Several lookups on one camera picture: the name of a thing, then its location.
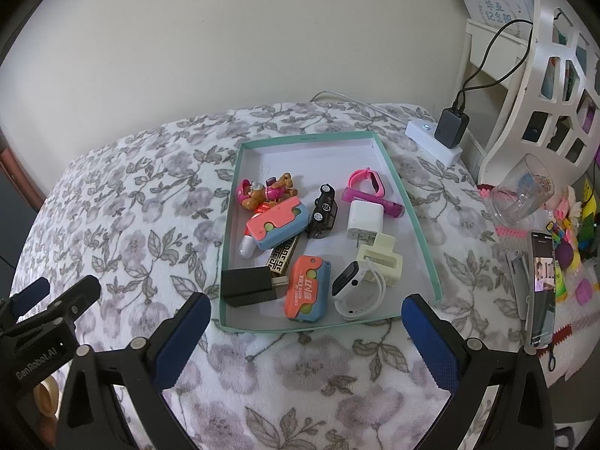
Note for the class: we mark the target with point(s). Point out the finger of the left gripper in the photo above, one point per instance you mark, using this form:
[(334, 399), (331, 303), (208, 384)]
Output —
[(65, 310), (25, 300)]

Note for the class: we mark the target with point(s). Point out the pink blue toy block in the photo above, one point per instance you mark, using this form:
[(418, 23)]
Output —
[(278, 224)]

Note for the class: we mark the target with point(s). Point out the white lattice chair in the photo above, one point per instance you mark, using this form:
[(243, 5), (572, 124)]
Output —
[(555, 115)]

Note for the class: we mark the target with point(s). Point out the floral grey white blanket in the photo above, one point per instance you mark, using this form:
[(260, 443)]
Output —
[(146, 215)]

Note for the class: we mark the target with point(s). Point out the white smart watch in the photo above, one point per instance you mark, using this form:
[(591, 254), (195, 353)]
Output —
[(358, 290)]

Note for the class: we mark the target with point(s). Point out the black charger plug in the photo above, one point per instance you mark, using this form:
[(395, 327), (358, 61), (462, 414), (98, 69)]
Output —
[(250, 285)]

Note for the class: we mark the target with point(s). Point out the green rimmed white tray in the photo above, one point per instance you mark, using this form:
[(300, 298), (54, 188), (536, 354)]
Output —
[(316, 159)]

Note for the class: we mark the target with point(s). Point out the orange blue toy block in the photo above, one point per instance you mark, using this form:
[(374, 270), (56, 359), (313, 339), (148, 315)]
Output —
[(308, 289)]

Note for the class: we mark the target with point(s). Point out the dark grey power adapter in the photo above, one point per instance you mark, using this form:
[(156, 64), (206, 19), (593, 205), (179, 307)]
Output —
[(451, 127)]

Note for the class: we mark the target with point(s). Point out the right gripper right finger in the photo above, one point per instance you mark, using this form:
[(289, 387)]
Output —
[(520, 417)]

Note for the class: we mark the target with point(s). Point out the white shelf unit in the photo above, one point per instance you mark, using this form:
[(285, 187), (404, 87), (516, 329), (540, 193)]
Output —
[(491, 69)]

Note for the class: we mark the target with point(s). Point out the clear glass cup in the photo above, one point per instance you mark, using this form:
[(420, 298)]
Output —
[(526, 188)]

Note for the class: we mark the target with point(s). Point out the white tube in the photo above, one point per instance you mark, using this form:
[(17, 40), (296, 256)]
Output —
[(247, 246)]

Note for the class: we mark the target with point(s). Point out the black toy car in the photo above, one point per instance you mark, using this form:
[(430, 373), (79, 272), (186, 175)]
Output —
[(324, 213)]

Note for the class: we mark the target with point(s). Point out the magenta flashlight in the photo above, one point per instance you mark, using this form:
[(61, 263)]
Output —
[(390, 208)]

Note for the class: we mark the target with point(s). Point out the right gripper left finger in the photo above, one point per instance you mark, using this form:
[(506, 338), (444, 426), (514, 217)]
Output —
[(90, 414)]

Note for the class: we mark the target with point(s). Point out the smartphone on stand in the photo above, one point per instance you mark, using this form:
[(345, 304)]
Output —
[(542, 290)]

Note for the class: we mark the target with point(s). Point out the white power strip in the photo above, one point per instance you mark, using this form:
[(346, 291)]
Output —
[(422, 132)]

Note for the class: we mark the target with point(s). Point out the white charger cube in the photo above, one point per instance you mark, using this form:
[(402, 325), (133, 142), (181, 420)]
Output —
[(365, 221)]

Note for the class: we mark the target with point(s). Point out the gold black patterned bar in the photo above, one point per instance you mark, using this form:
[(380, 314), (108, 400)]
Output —
[(281, 255)]

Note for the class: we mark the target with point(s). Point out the cream plastic clip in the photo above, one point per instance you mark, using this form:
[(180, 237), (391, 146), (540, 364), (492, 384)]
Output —
[(381, 253)]

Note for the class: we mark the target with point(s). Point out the pink bear toy figure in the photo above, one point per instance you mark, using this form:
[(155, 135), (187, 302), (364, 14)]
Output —
[(256, 197)]

